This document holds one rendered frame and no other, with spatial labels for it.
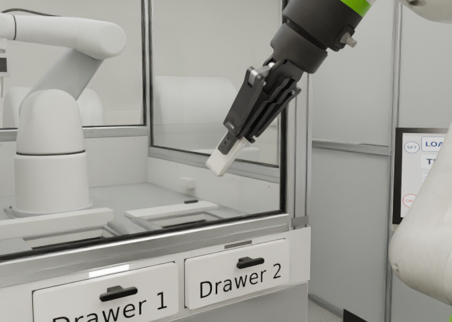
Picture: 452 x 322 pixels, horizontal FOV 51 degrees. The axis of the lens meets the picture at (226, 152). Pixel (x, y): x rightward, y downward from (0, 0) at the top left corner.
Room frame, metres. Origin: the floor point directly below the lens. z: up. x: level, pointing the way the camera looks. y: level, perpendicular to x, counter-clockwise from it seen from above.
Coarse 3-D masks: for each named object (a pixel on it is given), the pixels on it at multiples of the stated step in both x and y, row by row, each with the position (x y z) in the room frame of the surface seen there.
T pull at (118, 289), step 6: (108, 288) 0.89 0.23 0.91; (114, 288) 0.89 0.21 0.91; (120, 288) 0.89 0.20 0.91; (126, 288) 0.89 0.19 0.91; (132, 288) 0.89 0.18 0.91; (102, 294) 0.86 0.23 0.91; (108, 294) 0.86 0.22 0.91; (114, 294) 0.87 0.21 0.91; (120, 294) 0.87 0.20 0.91; (126, 294) 0.88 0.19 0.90; (132, 294) 0.89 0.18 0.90; (102, 300) 0.85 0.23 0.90; (108, 300) 0.86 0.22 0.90
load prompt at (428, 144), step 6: (426, 138) 1.33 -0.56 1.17; (432, 138) 1.32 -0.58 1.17; (438, 138) 1.32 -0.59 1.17; (444, 138) 1.31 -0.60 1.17; (426, 144) 1.32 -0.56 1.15; (432, 144) 1.31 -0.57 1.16; (438, 144) 1.31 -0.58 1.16; (426, 150) 1.30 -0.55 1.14; (432, 150) 1.30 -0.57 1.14; (438, 150) 1.30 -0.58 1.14
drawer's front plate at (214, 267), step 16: (208, 256) 1.03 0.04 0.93; (224, 256) 1.05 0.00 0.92; (240, 256) 1.08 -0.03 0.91; (256, 256) 1.10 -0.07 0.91; (272, 256) 1.13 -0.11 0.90; (288, 256) 1.16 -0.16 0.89; (192, 272) 1.00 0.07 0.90; (208, 272) 1.03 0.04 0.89; (224, 272) 1.05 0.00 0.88; (240, 272) 1.08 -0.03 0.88; (256, 272) 1.10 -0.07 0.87; (272, 272) 1.13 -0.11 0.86; (288, 272) 1.16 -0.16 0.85; (192, 288) 1.00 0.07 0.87; (208, 288) 1.03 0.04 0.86; (240, 288) 1.08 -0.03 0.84; (256, 288) 1.10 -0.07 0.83; (192, 304) 1.00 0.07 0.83; (208, 304) 1.03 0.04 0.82
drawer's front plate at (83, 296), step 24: (168, 264) 0.98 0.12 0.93; (48, 288) 0.85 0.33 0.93; (72, 288) 0.86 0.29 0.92; (96, 288) 0.88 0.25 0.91; (144, 288) 0.94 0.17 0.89; (168, 288) 0.97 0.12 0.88; (48, 312) 0.83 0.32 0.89; (72, 312) 0.86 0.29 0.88; (96, 312) 0.88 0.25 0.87; (120, 312) 0.91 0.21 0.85; (144, 312) 0.94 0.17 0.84; (168, 312) 0.97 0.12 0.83
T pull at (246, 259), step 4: (240, 260) 1.06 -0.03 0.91; (244, 260) 1.05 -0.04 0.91; (248, 260) 1.05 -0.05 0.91; (252, 260) 1.05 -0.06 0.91; (256, 260) 1.06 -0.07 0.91; (260, 260) 1.06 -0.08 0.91; (240, 264) 1.03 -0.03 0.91; (244, 264) 1.04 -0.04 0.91; (248, 264) 1.04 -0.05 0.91; (252, 264) 1.05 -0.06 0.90; (256, 264) 1.06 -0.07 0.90; (240, 268) 1.03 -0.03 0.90
